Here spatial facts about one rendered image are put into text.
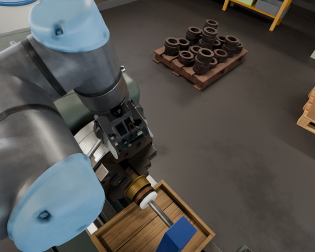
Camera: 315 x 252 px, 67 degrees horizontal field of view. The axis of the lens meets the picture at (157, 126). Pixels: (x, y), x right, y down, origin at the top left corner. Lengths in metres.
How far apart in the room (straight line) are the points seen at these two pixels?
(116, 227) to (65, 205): 0.80
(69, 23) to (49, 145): 0.12
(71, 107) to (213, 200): 1.60
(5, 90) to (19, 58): 0.04
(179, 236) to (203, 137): 1.83
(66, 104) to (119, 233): 0.50
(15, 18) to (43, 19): 2.78
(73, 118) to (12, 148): 0.60
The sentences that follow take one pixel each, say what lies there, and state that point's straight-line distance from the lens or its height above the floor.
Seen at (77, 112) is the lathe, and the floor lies 1.24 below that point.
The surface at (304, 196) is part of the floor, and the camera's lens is 2.62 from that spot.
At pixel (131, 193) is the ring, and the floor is 1.10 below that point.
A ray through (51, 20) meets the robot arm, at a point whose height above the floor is 1.70.
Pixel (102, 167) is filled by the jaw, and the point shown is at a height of 1.19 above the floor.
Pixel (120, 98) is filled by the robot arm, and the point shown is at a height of 1.58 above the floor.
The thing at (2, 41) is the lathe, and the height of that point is 1.25.
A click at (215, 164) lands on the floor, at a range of 2.35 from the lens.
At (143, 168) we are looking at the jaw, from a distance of 0.84.
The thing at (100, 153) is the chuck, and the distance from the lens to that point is 0.73.
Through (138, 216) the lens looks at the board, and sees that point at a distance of 1.01.
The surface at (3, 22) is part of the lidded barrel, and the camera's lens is 3.14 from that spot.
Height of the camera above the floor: 1.82
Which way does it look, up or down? 47 degrees down
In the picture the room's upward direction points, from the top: 13 degrees clockwise
